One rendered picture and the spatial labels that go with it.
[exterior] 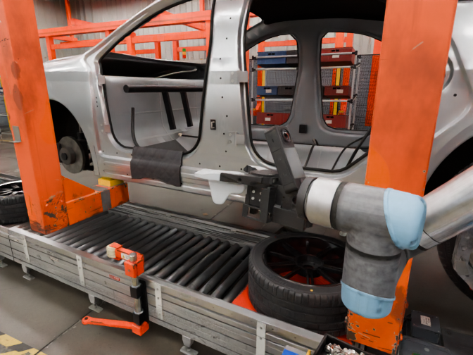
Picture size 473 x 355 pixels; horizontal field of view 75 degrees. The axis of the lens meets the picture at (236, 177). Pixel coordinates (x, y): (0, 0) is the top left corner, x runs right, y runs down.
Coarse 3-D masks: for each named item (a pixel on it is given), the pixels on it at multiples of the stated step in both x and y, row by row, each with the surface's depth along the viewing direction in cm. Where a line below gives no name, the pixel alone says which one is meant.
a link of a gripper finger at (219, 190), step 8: (200, 176) 54; (208, 176) 53; (216, 176) 53; (216, 184) 54; (224, 184) 54; (232, 184) 53; (240, 184) 53; (216, 192) 54; (224, 192) 54; (232, 192) 54; (240, 192) 54; (216, 200) 54; (224, 200) 54
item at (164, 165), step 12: (132, 156) 214; (144, 156) 209; (156, 156) 204; (168, 156) 200; (180, 156) 196; (132, 168) 213; (144, 168) 209; (156, 168) 203; (168, 168) 199; (168, 180) 201; (180, 180) 197
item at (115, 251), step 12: (108, 252) 179; (120, 252) 176; (132, 264) 160; (132, 276) 162; (84, 324) 180; (96, 324) 179; (108, 324) 177; (120, 324) 176; (132, 324) 174; (144, 324) 174
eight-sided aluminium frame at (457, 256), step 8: (464, 232) 111; (472, 232) 110; (456, 240) 117; (464, 240) 112; (472, 240) 111; (456, 248) 117; (464, 248) 114; (456, 256) 114; (464, 256) 113; (456, 264) 115; (464, 264) 113; (464, 272) 114; (472, 272) 115; (464, 280) 115; (472, 280) 114; (472, 288) 114
